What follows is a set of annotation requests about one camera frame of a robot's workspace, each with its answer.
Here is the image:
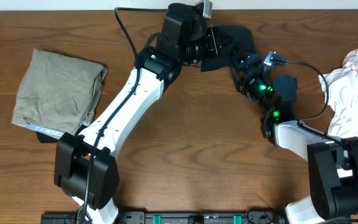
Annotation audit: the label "black leggings with red waistband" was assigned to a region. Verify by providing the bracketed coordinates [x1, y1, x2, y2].
[201, 25, 256, 72]

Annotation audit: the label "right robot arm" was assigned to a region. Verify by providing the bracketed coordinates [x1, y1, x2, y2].
[230, 52, 358, 223]

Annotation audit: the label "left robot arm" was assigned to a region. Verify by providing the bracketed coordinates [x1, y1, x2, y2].
[54, 1, 221, 223]

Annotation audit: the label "white crumpled garment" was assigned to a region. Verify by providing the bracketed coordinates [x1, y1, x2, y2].
[319, 49, 358, 138]

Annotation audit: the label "olive green fabric bag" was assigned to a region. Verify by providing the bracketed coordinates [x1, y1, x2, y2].
[12, 49, 108, 139]

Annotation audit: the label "black cloth under bag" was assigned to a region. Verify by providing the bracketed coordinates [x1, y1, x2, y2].
[35, 124, 86, 144]

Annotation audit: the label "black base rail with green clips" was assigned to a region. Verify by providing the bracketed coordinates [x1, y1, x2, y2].
[40, 208, 288, 224]

